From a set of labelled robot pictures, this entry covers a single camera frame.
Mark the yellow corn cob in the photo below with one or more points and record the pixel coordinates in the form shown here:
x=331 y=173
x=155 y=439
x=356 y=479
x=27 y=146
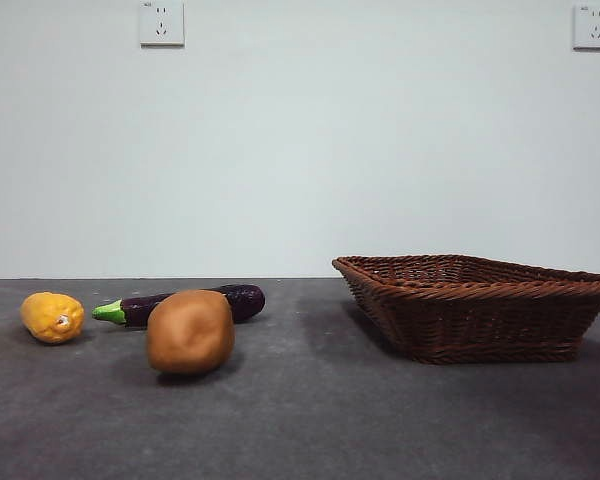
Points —
x=50 y=317

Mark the purple eggplant with green stem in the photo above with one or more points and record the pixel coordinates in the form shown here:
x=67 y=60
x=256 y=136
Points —
x=140 y=310

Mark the white wall socket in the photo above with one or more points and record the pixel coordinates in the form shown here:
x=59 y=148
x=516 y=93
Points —
x=162 y=24
x=596 y=27

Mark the brown wicker basket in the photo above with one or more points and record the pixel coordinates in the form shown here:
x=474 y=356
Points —
x=480 y=320

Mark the brown potato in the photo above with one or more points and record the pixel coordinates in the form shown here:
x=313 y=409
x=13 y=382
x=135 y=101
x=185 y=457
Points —
x=190 y=332

